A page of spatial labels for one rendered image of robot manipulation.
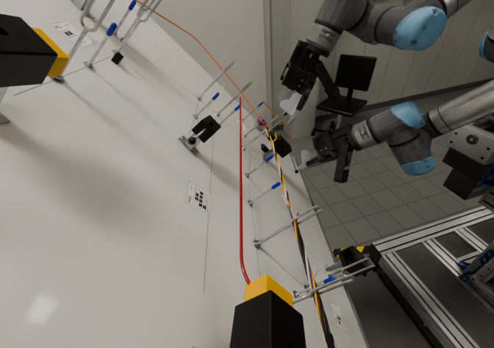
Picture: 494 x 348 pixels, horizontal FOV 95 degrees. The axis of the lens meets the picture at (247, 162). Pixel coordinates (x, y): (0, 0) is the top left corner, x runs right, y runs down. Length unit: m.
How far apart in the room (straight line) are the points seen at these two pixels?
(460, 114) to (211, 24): 2.11
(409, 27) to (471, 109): 0.30
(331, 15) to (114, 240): 0.61
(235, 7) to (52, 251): 2.42
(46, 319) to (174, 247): 0.13
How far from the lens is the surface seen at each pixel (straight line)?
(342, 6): 0.66
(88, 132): 0.36
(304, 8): 2.51
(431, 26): 0.62
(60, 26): 0.53
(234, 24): 2.53
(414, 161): 0.72
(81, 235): 0.28
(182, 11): 2.46
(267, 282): 0.26
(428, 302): 1.61
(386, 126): 0.68
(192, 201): 0.38
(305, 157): 0.77
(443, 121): 0.81
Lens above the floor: 1.55
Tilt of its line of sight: 38 degrees down
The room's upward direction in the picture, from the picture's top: 6 degrees counter-clockwise
